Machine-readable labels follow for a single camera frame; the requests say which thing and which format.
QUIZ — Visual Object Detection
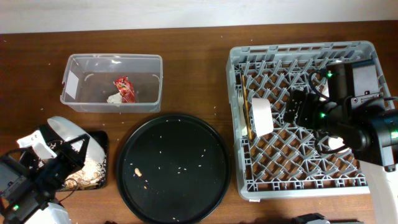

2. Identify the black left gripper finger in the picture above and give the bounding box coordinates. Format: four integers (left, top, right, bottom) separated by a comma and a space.
60, 134, 90, 157
6, 146, 41, 162

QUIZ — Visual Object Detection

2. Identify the grey bowl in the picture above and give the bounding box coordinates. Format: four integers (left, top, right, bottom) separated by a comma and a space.
47, 116, 105, 163

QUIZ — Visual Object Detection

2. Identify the white cup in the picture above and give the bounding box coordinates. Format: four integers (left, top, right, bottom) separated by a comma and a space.
328, 137, 351, 153

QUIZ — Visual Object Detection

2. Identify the pink bowl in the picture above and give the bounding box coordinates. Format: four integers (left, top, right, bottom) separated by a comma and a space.
251, 98, 274, 136

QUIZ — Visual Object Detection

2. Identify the white tissue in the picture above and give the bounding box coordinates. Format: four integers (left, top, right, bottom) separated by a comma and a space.
106, 93, 123, 103

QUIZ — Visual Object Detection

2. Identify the red snack wrapper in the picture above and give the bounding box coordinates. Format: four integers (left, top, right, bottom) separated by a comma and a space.
114, 76, 136, 103

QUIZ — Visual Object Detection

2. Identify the wooden chopstick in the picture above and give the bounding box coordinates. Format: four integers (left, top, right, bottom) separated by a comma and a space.
241, 75, 252, 141

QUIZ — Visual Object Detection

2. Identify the white plastic fork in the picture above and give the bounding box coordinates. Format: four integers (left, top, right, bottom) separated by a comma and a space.
238, 90, 248, 136

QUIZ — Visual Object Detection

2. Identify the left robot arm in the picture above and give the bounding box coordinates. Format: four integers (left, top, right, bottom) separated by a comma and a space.
1, 134, 90, 223

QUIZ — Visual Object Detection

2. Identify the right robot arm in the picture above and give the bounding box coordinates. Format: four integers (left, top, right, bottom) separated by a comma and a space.
284, 59, 397, 223

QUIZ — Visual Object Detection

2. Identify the grey dishwasher rack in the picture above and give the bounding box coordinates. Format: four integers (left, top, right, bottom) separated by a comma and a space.
226, 41, 392, 201

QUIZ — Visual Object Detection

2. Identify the black rectangular tray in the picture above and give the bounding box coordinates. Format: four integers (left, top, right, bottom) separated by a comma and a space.
46, 131, 109, 192

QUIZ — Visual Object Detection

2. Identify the food scraps and rice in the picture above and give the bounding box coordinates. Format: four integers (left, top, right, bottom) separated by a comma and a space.
60, 152, 107, 192

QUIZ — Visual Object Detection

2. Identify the clear plastic bin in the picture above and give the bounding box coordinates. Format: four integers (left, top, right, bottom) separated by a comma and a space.
60, 54, 163, 113

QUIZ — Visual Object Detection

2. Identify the peanut on tray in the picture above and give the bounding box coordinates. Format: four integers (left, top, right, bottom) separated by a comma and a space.
134, 168, 142, 177

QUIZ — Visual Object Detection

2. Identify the round black tray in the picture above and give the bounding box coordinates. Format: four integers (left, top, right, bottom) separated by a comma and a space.
116, 114, 231, 223

